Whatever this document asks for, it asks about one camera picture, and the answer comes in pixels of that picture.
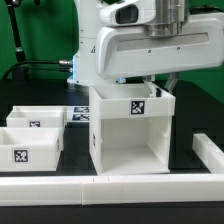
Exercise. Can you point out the white marker tag plate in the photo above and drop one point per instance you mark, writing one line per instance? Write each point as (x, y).
(77, 113)

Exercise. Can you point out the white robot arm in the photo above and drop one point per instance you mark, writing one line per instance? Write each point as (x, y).
(83, 64)

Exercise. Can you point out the white drawer tray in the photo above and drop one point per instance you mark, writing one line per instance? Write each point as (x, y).
(30, 149)
(37, 117)

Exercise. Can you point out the black camera stand pole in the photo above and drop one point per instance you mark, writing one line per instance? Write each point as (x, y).
(18, 72)

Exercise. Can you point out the white L-shaped border fence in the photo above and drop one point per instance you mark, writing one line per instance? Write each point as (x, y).
(87, 190)

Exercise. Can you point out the white front drawer tray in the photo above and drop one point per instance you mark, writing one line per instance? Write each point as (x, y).
(30, 149)

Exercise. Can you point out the white rear drawer tray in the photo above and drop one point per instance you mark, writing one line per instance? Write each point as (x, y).
(37, 117)

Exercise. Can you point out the white drawer housing box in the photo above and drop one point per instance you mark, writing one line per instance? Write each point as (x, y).
(130, 131)

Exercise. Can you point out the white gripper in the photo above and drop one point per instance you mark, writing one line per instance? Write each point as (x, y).
(146, 39)

